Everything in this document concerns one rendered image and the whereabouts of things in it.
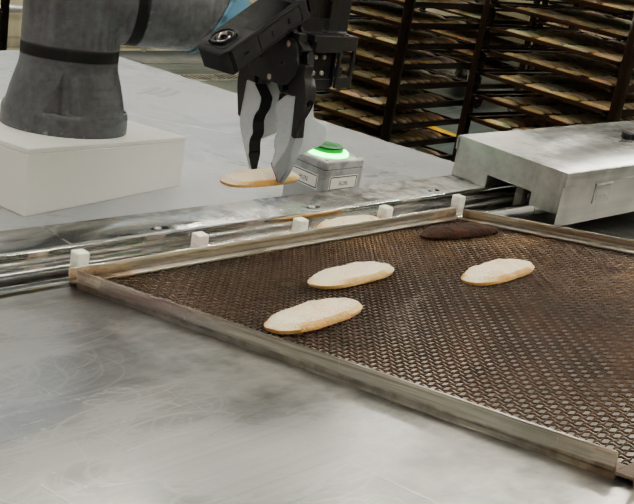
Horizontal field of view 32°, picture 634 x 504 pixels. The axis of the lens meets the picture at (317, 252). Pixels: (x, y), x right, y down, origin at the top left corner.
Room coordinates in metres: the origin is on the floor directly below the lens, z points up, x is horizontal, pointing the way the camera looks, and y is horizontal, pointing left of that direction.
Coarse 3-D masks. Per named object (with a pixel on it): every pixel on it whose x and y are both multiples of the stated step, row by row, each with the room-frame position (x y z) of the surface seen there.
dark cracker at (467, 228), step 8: (456, 224) 1.08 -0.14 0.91; (464, 224) 1.08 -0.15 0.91; (472, 224) 1.08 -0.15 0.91; (480, 224) 1.09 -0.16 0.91; (488, 224) 1.10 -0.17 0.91; (424, 232) 1.05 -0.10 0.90; (432, 232) 1.05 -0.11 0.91; (440, 232) 1.05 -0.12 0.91; (448, 232) 1.05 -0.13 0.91; (456, 232) 1.05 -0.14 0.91; (464, 232) 1.06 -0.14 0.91; (472, 232) 1.06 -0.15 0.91; (480, 232) 1.07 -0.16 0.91; (488, 232) 1.08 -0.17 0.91; (496, 232) 1.09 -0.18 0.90
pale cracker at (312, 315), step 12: (324, 300) 0.75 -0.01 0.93; (336, 300) 0.76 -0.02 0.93; (348, 300) 0.76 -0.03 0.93; (288, 312) 0.71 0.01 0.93; (300, 312) 0.71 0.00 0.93; (312, 312) 0.72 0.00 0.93; (324, 312) 0.72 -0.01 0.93; (336, 312) 0.73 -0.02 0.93; (348, 312) 0.74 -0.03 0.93; (264, 324) 0.70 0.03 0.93; (276, 324) 0.70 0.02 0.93; (288, 324) 0.69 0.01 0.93; (300, 324) 0.70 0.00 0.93; (312, 324) 0.70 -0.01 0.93; (324, 324) 0.71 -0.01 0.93
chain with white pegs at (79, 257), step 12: (516, 192) 1.44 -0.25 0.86; (456, 204) 1.33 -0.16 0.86; (384, 216) 1.23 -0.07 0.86; (300, 228) 1.12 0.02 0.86; (192, 240) 1.02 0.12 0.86; (204, 240) 1.02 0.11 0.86; (72, 252) 0.92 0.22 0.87; (84, 252) 0.92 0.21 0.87; (72, 264) 0.92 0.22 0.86; (84, 264) 0.92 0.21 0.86
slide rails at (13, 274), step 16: (512, 192) 1.48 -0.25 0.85; (528, 192) 1.49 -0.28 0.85; (416, 208) 1.32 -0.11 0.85; (432, 208) 1.33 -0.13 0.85; (464, 208) 1.36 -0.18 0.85; (224, 240) 1.07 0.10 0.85; (240, 240) 1.08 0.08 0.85; (96, 256) 0.97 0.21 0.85; (112, 256) 0.98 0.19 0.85; (128, 256) 0.98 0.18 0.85; (0, 272) 0.89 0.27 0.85; (16, 272) 0.90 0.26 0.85; (32, 272) 0.90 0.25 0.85; (48, 272) 0.91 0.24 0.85; (64, 272) 0.92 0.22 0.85
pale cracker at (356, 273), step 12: (348, 264) 0.88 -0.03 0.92; (360, 264) 0.87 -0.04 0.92; (372, 264) 0.88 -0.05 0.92; (384, 264) 0.89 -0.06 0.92; (312, 276) 0.84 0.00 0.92; (324, 276) 0.83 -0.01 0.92; (336, 276) 0.83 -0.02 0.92; (348, 276) 0.84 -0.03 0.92; (360, 276) 0.85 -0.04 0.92; (372, 276) 0.86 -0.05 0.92; (384, 276) 0.87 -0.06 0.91; (324, 288) 0.82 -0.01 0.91; (336, 288) 0.83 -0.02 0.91
